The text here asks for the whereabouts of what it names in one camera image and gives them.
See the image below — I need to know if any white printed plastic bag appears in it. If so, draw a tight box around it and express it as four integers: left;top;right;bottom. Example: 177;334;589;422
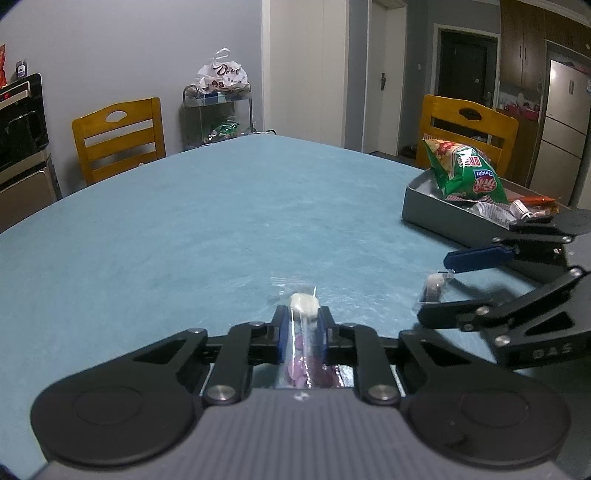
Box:
196;47;251;93

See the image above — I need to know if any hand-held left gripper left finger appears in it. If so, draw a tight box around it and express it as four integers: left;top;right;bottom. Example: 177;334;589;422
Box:
129;305;290;408

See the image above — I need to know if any green wrapped snacks pile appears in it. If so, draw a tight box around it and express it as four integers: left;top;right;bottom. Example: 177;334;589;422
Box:
208;120;241;141

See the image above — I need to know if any black oven appliance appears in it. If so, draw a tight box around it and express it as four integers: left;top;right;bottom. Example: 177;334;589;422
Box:
0;71;51;172

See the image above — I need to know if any green snack bag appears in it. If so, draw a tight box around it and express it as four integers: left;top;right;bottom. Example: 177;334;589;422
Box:
422;134;509;205

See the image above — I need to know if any silver refrigerator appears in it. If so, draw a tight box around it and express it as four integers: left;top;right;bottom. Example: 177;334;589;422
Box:
531;58;591;208

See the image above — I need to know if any brown wall cabinet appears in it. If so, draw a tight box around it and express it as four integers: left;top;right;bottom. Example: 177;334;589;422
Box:
501;0;591;88

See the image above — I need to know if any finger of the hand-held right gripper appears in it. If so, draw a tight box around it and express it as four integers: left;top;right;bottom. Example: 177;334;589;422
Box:
443;210;591;275
418;267;585;345

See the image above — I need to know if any grey cardboard box tray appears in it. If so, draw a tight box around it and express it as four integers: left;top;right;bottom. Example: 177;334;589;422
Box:
402;168;571;283

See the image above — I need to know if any white wall cupboard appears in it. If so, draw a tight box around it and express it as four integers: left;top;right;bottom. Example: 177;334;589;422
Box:
262;0;349;148

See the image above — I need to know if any red long snack packet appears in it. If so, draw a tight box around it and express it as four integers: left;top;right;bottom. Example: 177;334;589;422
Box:
510;196;559;208

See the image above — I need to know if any cluttered kitchen counter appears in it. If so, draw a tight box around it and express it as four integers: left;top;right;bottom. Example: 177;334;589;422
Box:
496;90;548;185

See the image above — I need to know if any white door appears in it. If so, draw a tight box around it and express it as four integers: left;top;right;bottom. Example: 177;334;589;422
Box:
365;0;408;156

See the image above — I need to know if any dark door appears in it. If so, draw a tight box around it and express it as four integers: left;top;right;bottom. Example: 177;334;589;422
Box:
434;28;500;112

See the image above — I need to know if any silver foil snack packet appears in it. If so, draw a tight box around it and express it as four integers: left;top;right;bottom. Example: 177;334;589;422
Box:
466;200;522;229

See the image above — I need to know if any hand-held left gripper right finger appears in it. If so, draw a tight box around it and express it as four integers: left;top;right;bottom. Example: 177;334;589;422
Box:
316;305;478;408

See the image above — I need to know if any metal storage cart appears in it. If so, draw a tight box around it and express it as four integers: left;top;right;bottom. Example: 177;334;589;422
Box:
181;83;256;151

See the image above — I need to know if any wooden chair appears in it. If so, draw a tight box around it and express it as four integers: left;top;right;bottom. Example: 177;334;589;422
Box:
417;95;519;178
71;97;167;186

